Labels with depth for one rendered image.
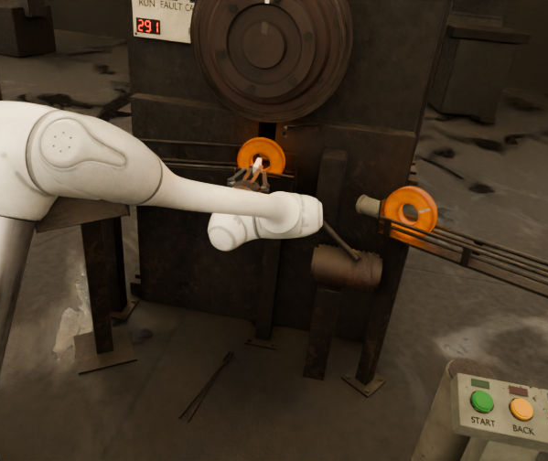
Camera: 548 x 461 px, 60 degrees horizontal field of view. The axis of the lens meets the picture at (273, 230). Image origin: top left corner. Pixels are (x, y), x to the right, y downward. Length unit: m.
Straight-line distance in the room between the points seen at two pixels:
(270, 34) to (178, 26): 0.40
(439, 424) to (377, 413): 0.51
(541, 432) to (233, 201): 0.74
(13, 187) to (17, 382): 1.19
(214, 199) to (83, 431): 0.98
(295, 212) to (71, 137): 0.60
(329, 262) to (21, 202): 0.97
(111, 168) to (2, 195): 0.18
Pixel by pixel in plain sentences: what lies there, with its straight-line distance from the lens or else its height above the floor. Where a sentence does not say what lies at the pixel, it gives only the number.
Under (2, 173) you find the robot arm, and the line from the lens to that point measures 0.80.
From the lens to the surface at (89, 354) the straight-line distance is 1.93.
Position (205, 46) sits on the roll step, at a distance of 1.49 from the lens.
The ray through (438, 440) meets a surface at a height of 0.33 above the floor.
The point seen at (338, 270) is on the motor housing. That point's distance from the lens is 1.52.
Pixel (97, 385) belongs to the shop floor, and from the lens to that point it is 1.82.
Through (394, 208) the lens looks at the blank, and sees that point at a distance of 1.47.
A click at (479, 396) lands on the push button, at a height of 0.61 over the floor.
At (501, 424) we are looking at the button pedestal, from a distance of 1.08.
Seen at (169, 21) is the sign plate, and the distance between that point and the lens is 1.68.
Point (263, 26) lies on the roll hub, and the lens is 1.37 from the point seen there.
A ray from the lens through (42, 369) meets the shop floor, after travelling 1.93.
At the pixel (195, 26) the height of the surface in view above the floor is 1.13.
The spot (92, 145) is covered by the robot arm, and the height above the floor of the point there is 1.08.
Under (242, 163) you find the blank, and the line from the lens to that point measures 1.60.
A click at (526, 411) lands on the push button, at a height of 0.61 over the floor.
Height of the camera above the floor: 1.32
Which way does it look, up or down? 30 degrees down
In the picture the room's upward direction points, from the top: 6 degrees clockwise
